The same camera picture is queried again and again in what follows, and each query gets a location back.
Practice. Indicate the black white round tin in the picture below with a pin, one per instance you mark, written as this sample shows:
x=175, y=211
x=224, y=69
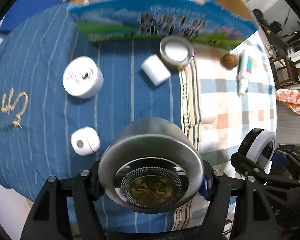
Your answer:
x=258, y=146

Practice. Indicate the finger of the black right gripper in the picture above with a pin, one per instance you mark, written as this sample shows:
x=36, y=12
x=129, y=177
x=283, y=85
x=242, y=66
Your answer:
x=247, y=168
x=290, y=161

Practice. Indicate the open metal tin with lid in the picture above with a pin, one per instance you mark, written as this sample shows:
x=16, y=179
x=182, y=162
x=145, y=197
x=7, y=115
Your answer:
x=176, y=52

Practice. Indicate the silver round metal tin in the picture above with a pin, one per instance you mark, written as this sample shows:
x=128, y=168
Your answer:
x=151, y=167

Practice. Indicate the brown walnut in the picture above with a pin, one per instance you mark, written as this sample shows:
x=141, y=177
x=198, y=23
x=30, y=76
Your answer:
x=230, y=61

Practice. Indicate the orange patterned cloth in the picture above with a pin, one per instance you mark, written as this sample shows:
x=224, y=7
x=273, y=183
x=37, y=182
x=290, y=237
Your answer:
x=291, y=98

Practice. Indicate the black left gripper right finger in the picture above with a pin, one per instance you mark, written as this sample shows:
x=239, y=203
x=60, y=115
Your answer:
x=253, y=218

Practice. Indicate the blue striped cloth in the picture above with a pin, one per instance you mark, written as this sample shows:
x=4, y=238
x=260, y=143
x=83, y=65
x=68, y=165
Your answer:
x=37, y=115

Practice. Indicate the large white tape roll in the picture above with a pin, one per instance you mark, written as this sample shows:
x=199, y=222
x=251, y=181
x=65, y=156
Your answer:
x=82, y=78

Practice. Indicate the small white tape roll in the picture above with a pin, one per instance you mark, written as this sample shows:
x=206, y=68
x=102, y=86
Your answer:
x=85, y=141

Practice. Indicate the printed cardboard box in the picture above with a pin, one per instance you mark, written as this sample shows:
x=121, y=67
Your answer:
x=219, y=23

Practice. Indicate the blue cushion pad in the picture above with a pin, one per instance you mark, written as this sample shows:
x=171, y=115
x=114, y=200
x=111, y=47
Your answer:
x=22, y=10

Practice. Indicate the white toothpaste tube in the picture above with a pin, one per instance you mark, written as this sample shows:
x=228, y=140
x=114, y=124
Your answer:
x=244, y=72

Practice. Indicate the dark wooden stool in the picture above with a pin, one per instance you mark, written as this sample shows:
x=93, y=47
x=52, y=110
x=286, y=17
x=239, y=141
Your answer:
x=285, y=63

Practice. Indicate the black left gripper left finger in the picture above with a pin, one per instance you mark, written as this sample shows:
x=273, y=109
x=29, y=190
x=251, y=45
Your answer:
x=49, y=217

